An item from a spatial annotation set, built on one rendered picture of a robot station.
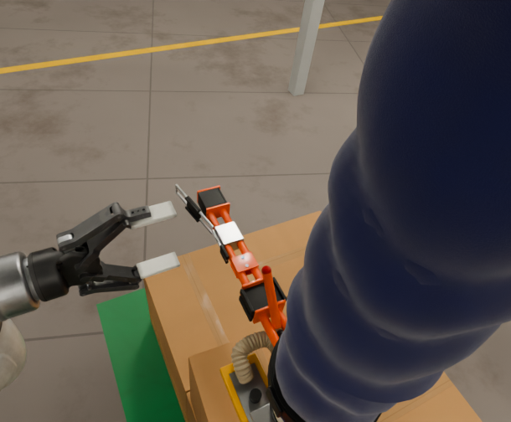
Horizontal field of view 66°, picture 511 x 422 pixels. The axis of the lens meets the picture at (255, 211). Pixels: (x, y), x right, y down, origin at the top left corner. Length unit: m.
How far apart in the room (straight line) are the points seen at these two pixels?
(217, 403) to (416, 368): 0.81
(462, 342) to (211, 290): 1.45
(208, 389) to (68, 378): 1.22
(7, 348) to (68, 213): 2.23
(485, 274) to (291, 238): 1.73
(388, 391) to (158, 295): 1.38
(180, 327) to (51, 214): 1.52
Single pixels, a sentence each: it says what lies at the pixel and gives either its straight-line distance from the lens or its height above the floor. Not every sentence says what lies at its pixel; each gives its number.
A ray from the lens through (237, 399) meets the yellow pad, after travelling 1.03.
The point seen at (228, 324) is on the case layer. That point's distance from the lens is 1.74.
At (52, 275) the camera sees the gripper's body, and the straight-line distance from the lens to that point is 0.62.
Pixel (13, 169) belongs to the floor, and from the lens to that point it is 3.38.
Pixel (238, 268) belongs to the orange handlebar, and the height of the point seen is 1.25.
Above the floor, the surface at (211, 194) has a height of 1.26.
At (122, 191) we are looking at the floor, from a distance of 3.00.
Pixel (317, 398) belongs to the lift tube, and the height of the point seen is 1.48.
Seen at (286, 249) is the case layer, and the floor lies 0.54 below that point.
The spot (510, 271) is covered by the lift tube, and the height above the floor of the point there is 1.89.
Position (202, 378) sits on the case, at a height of 0.94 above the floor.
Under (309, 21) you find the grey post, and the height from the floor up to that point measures 0.74.
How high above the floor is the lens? 2.11
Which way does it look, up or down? 48 degrees down
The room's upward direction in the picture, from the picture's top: 9 degrees clockwise
